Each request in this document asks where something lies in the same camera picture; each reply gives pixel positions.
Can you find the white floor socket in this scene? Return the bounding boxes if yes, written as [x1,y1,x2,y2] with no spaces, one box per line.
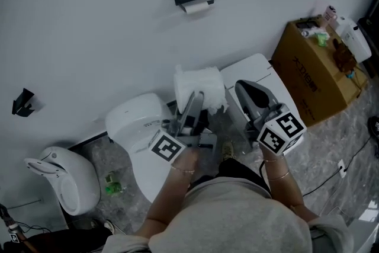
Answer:
[337,159,348,178]

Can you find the black metal rack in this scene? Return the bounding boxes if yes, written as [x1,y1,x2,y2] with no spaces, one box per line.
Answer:
[356,0,379,79]

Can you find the white round urinal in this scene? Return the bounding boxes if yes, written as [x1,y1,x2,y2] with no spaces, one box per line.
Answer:
[23,146,102,216]

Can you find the person's right forearm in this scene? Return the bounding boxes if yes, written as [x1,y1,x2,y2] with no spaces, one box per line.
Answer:
[260,152,319,225]

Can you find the brown cardboard box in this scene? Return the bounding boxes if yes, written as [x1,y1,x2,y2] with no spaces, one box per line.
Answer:
[271,16,370,128]

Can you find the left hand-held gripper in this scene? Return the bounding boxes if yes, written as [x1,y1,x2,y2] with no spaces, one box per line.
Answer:
[150,90,219,164]

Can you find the white toilet with tank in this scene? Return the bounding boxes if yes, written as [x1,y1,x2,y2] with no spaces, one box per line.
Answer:
[105,92,190,204]

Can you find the green crumpled bag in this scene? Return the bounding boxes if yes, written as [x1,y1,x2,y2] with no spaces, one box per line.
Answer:
[313,32,330,47]

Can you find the thin metal wall rod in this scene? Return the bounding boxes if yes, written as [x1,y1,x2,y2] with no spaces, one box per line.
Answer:
[5,198,45,213]

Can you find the brown toy figure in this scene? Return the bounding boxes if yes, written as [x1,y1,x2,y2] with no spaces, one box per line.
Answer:
[332,37,357,72]

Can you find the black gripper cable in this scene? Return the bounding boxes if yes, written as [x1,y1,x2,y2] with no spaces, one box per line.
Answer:
[259,161,268,184]

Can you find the beaded wrist bracelet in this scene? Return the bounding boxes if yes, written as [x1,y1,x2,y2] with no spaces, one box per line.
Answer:
[170,165,196,176]

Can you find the white plastic tank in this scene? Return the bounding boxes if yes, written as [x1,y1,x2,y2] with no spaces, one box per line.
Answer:
[336,17,372,63]

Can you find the small black wall holder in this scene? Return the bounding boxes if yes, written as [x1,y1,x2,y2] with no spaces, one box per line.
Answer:
[11,88,37,117]

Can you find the green plastic bottle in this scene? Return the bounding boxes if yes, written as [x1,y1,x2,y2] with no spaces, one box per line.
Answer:
[106,183,123,196]

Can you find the white toilet paper roll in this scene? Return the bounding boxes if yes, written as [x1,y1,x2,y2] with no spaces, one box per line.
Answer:
[173,65,229,116]

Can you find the person's black trousers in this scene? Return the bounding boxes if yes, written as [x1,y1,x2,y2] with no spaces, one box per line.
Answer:
[189,156,272,196]

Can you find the gold bangle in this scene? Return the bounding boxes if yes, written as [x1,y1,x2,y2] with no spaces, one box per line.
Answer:
[268,170,293,182]

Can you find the person's left forearm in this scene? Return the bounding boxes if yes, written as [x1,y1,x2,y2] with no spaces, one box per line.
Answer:
[134,145,200,236]

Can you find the person's grey sweater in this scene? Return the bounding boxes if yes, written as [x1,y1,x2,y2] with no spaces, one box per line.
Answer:
[102,177,355,253]

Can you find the person's beige shoe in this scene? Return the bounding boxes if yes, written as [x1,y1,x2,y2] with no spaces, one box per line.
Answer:
[221,141,235,161]

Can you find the black round disc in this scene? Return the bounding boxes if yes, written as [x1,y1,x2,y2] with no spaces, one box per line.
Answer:
[367,116,379,139]

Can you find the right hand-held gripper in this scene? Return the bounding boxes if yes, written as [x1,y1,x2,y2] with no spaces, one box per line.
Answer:
[235,79,307,156]

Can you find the black floor cable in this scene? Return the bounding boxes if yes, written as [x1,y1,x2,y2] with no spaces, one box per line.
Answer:
[301,134,374,198]

